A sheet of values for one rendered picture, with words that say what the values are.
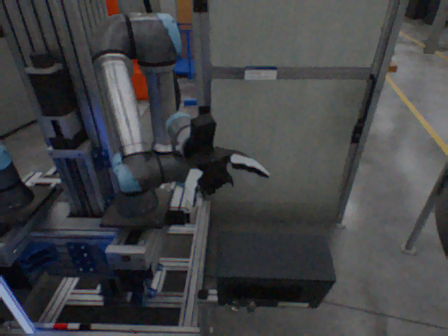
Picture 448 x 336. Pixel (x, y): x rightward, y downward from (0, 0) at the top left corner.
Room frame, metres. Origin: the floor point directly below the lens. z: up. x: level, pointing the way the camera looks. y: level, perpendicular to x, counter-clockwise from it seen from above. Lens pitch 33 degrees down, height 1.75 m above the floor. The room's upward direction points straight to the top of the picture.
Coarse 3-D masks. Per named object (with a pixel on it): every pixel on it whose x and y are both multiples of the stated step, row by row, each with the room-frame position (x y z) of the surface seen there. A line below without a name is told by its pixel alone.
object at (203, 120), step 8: (192, 120) 0.50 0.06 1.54; (200, 120) 0.49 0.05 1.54; (208, 120) 0.50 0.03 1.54; (192, 128) 0.50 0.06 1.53; (200, 128) 0.49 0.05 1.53; (208, 128) 0.49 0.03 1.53; (192, 136) 0.51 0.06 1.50; (200, 136) 0.50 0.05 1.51; (208, 136) 0.51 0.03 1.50; (192, 144) 0.52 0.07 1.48; (200, 144) 0.52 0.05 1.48; (208, 144) 0.53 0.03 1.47; (192, 152) 0.53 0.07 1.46
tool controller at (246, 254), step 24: (240, 240) 0.47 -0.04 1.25; (264, 240) 0.47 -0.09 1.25; (288, 240) 0.47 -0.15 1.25; (312, 240) 0.47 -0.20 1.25; (216, 264) 0.42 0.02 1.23; (240, 264) 0.42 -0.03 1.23; (264, 264) 0.42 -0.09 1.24; (288, 264) 0.42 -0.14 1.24; (312, 264) 0.42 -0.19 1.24; (216, 288) 0.42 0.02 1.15; (240, 288) 0.40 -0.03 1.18; (264, 288) 0.40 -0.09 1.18; (288, 288) 0.39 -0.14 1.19; (312, 288) 0.39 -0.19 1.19
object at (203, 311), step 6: (198, 294) 0.47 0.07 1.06; (204, 294) 0.47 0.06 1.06; (198, 306) 0.45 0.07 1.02; (204, 306) 0.45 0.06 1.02; (198, 312) 0.45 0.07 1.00; (204, 312) 0.46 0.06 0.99; (204, 318) 0.46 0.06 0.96; (204, 324) 0.46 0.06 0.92; (204, 330) 0.46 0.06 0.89; (210, 330) 0.47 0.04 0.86
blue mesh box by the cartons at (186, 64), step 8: (176, 24) 7.83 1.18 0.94; (184, 24) 7.83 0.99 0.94; (184, 32) 6.50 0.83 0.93; (192, 32) 6.69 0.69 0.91; (184, 40) 6.51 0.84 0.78; (192, 40) 6.67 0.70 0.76; (184, 48) 6.51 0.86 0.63; (192, 48) 6.64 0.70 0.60; (176, 56) 6.57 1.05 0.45; (184, 56) 6.52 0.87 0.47; (192, 56) 6.62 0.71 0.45; (176, 64) 6.58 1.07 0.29; (184, 64) 6.52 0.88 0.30; (192, 64) 6.59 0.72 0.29; (176, 72) 6.57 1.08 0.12; (184, 72) 6.51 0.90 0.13; (192, 72) 6.53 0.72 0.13
